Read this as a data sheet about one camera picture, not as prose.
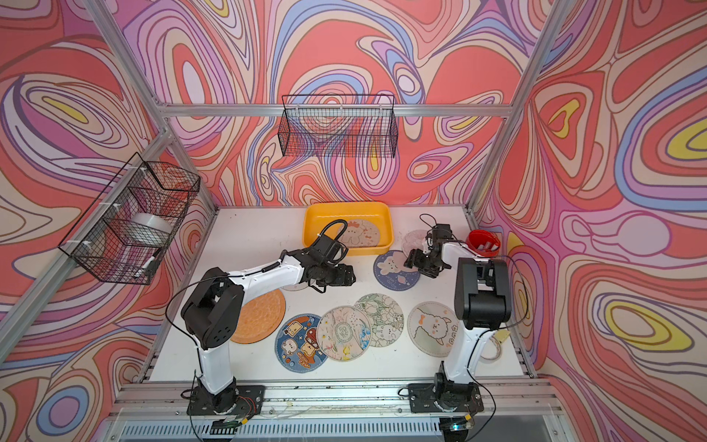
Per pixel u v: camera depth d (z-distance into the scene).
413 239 1.08
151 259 0.73
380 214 1.15
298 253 0.70
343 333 0.85
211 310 0.49
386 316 0.89
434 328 0.86
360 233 1.11
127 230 0.70
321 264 0.73
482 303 0.52
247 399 0.73
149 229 0.69
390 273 0.99
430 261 0.85
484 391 0.64
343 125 0.96
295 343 0.83
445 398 0.67
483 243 0.95
